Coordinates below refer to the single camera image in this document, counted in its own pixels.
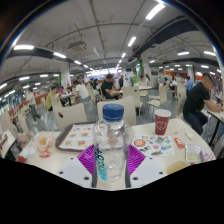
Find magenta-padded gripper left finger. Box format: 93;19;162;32
58;143;96;189

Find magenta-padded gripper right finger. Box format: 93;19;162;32
124;144;167;189

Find clear blue-capped water bottle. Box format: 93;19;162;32
91;103;133;184

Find colourful sticker sheet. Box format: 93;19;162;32
131;133;176;158

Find brown food tray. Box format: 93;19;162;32
54;121;98;152

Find small red sauce packet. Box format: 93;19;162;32
38;149;51;159
173;136;187;150

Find red paper cup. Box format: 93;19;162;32
153;108;173;136

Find clear bag of fried food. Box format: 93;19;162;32
32;130;55;155

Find clear plastic sleeve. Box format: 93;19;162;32
184;142;205;165

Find small white wrapper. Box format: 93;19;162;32
184;130;195;141

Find red table card holder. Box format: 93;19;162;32
16;154;27;164

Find pink bag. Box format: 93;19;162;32
15;132;33;150

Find person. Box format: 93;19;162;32
183;75;195;93
72;79;91;105
44;85;63;113
100;73;124;101
25;87;43;123
182;72;224;136

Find group of beige canteen chairs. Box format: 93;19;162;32
0;83;188;135

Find white sign with red text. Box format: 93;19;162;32
199;150;217;164

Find beige canteen table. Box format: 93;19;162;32
0;129;17;159
206;109;224;148

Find ceiling air conditioner unit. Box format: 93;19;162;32
67;40;89;53

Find ceiling strip lights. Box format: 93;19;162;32
0;2;218;92

